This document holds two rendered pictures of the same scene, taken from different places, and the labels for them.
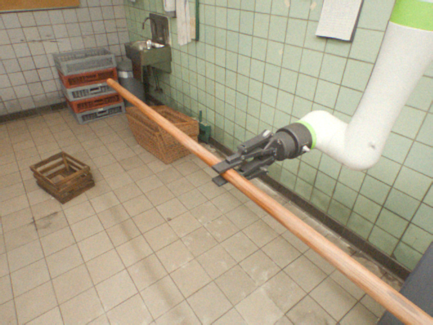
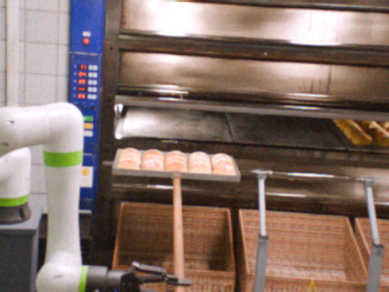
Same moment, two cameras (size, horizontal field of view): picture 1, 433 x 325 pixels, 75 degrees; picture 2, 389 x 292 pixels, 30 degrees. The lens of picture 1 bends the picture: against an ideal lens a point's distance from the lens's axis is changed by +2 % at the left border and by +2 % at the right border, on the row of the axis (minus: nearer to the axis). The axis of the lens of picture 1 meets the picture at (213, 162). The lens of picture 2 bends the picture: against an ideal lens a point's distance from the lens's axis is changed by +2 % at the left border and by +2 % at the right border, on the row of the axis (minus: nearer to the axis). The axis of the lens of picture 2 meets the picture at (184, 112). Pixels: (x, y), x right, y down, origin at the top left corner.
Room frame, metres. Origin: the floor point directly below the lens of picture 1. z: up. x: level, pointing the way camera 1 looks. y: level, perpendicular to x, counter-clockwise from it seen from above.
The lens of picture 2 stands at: (2.10, 1.00, 2.16)
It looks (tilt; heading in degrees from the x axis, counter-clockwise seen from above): 14 degrees down; 214
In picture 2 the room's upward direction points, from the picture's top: 4 degrees clockwise
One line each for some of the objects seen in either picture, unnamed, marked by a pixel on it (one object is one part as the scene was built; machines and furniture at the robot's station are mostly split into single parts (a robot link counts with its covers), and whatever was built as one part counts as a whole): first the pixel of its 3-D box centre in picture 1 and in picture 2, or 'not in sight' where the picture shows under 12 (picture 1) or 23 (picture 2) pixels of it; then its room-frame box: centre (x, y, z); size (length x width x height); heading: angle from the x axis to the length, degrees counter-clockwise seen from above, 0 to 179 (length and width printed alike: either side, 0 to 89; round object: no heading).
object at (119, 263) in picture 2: not in sight; (174, 249); (-0.51, -0.77, 0.72); 0.56 x 0.49 x 0.28; 126
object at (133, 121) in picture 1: (161, 127); not in sight; (2.54, 0.53, 0.26); 0.56 x 0.49 x 0.28; 43
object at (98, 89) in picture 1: (89, 85); not in sight; (3.41, 1.52, 0.38); 0.60 x 0.40 x 0.16; 124
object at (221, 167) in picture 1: (227, 164); (178, 282); (0.54, -0.03, 1.21); 0.07 x 0.03 x 0.01; 126
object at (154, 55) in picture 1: (148, 60); not in sight; (3.32, 0.74, 0.71); 0.47 x 0.36 x 0.91; 36
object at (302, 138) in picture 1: (292, 141); (97, 282); (0.67, -0.22, 1.19); 0.12 x 0.06 x 0.09; 36
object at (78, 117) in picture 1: (96, 108); not in sight; (3.41, 1.51, 0.08); 0.60 x 0.40 x 0.16; 128
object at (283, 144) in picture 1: (272, 149); (123, 284); (0.63, -0.16, 1.19); 0.09 x 0.07 x 0.08; 126
